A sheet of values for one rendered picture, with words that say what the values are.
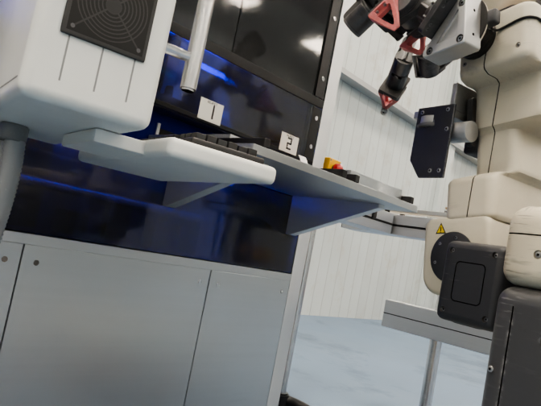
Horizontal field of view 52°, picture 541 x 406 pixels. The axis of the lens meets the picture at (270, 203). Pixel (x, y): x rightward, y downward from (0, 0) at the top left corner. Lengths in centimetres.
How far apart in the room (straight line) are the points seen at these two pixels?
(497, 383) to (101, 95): 69
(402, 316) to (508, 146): 145
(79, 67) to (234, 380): 124
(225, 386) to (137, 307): 44
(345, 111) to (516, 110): 563
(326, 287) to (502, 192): 567
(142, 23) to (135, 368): 99
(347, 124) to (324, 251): 156
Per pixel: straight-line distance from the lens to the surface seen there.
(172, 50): 85
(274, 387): 195
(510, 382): 90
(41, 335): 140
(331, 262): 676
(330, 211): 173
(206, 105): 158
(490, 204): 115
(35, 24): 78
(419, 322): 249
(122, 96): 79
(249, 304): 177
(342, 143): 673
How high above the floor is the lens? 67
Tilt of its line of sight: 5 degrees up
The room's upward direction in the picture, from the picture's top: 11 degrees clockwise
